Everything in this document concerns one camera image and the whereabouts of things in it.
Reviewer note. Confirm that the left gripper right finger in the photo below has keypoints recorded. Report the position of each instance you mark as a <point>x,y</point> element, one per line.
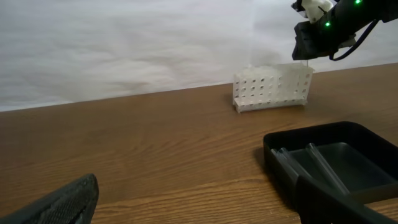
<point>329,208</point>

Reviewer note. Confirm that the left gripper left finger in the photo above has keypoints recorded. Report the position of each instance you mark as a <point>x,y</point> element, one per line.
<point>62,205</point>

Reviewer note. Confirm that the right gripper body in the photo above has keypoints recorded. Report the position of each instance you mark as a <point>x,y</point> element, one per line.
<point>311,43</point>

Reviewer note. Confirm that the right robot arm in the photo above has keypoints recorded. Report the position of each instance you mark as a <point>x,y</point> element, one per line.
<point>351,15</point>

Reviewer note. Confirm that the white test tube rack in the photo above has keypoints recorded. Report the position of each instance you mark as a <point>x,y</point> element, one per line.
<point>267,90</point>

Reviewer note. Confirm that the black tray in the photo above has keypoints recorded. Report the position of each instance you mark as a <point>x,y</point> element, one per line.
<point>342,130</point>

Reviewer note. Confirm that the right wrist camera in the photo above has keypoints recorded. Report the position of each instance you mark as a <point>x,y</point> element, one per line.
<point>317,9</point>

